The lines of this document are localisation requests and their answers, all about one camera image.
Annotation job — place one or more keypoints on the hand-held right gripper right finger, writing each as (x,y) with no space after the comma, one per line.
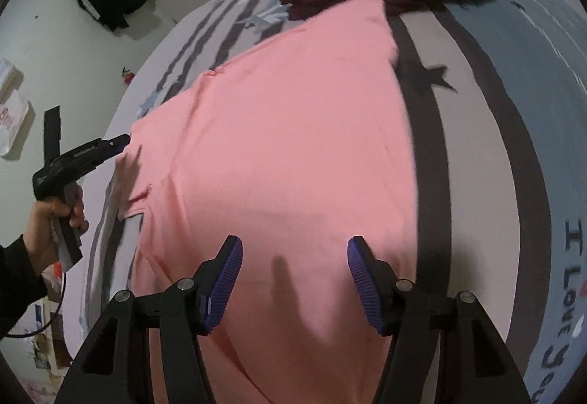
(367,289)

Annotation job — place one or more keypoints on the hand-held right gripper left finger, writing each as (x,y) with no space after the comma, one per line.
(224,285)

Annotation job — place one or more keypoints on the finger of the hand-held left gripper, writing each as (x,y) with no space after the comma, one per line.
(115,143)

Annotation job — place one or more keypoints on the pink t-shirt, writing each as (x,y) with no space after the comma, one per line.
(275,133)

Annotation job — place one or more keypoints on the person's left hand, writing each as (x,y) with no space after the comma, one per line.
(41,234)

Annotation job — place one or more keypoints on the white bag with red print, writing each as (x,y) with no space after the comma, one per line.
(16,124)

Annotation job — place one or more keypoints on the plain white plastic bag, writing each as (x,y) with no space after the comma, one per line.
(9,76)

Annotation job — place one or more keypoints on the striped bed cover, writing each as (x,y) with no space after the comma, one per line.
(472,156)

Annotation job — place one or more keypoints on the pile of paper boxes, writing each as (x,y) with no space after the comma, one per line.
(46,340)

